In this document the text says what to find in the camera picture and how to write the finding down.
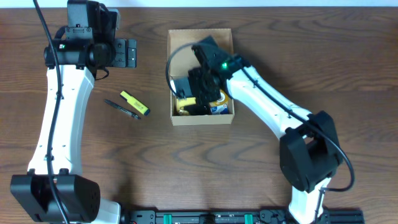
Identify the black correction tape dispenser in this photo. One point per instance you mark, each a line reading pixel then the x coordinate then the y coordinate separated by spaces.
pixel 194 110

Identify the yellow sticky note pad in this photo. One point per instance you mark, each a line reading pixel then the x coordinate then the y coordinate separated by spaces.
pixel 182 103

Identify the black aluminium mounting rail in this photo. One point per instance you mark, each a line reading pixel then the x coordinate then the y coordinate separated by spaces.
pixel 267 216

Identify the yellow highlighter marker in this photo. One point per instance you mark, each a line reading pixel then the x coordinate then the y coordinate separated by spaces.
pixel 135 103

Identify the clear tape roll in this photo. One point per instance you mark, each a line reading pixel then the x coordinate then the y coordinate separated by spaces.
pixel 223 100

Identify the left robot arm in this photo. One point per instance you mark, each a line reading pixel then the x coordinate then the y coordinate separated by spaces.
pixel 53 190

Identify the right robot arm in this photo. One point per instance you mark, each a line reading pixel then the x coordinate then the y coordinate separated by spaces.
pixel 308 144

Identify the black ballpoint pen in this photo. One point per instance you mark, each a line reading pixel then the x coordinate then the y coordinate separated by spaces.
pixel 120 108

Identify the open cardboard box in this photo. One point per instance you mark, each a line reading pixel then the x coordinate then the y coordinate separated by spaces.
pixel 185 59

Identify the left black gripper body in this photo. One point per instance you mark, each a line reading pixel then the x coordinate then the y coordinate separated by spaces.
pixel 125 53

